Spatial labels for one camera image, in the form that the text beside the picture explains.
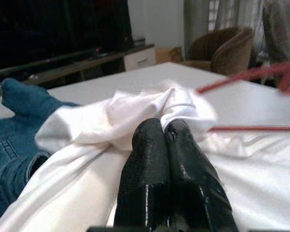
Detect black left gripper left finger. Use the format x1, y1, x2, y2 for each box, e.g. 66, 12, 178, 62
114, 117, 171, 232

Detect small white drawer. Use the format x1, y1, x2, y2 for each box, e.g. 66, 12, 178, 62
124, 45, 156, 71

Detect brown cardboard box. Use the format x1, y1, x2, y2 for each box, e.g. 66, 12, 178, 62
155, 46, 184, 63

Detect red plastic clothes hanger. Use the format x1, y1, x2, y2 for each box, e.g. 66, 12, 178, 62
196, 60, 290, 133

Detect black television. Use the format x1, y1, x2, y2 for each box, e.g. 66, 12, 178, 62
0, 0, 133, 71

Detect white printed t-shirt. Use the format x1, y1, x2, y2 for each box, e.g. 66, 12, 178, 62
0, 79, 290, 232

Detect blue denim shorts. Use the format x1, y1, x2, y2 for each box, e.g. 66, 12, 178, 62
0, 77, 83, 219

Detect dark tv stand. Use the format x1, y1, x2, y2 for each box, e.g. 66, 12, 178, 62
0, 36, 156, 99

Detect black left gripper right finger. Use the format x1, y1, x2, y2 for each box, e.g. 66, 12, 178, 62
163, 119, 239, 232

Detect light sheer curtain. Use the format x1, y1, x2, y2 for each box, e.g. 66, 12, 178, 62
183, 0, 265, 49

